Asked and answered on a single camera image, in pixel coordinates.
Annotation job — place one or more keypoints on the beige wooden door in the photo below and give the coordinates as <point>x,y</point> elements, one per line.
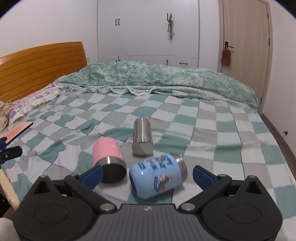
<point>247,26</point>

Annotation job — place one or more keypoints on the beige crumpled cloth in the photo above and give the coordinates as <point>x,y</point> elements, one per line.
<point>5,109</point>

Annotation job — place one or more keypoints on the brown plush toy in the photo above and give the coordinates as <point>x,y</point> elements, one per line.
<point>226,57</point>

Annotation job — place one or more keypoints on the white wardrobe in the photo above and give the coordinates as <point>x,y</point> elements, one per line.
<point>138,31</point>

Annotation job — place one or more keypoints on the purple floral pillow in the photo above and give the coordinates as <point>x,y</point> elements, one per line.
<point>32,101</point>

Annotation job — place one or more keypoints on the checkered teal bed sheet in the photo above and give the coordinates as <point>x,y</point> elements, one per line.
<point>221,137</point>

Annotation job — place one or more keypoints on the green floral duvet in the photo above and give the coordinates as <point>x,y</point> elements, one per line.
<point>141,78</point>

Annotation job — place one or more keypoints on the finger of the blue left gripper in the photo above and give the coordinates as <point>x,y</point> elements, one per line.
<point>3,143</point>

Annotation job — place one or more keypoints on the black door handle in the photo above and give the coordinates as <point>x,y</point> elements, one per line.
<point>227,46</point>

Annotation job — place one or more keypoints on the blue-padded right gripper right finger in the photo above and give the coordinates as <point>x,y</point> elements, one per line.
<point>213,187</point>

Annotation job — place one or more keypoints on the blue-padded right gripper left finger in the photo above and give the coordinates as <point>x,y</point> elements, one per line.
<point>82,187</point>

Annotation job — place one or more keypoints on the light blue printed cup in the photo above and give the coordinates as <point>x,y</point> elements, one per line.
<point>157,175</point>

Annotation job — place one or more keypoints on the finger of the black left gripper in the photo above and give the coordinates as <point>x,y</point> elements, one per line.
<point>10,153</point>

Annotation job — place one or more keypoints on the wooden headboard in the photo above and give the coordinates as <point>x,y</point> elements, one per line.
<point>27,71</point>

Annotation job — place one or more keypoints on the hanging green plant sachet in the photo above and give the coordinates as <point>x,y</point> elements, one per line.
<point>170,26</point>

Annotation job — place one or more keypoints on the pink steel cup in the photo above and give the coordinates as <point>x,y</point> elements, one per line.
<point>107,154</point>

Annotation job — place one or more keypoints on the plain stainless steel cup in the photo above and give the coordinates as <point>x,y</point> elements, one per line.
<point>142,145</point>

